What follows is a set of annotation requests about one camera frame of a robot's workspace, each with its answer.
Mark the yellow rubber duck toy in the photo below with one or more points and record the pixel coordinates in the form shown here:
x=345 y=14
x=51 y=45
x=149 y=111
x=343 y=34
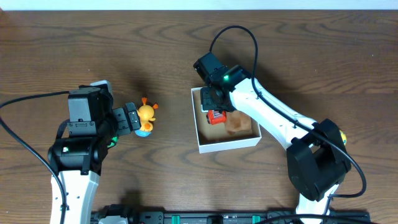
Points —
x=146 y=116

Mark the brown plush capybara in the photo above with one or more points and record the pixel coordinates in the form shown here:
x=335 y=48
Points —
x=237 y=121

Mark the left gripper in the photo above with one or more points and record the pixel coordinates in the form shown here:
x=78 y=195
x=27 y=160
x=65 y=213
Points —
x=121 y=119

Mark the yellow ball with letters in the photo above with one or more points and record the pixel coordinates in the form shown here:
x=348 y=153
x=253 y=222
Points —
x=343 y=137

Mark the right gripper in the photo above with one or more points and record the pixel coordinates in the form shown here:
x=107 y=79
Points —
x=206 y=104

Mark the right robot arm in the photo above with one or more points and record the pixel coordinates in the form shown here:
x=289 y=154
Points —
x=316 y=154

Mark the white cardboard box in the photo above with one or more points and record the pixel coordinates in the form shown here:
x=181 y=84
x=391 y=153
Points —
x=214 y=138

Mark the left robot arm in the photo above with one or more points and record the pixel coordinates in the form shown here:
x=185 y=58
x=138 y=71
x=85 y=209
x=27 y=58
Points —
x=81 y=145

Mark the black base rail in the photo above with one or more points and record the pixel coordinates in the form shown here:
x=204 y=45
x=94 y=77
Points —
x=113 y=214

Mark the red toy fire truck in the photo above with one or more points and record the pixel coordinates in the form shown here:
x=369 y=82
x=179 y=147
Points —
x=216 y=117

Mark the green ridged disc toy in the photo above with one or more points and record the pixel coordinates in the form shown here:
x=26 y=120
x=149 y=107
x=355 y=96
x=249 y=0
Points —
x=113 y=142

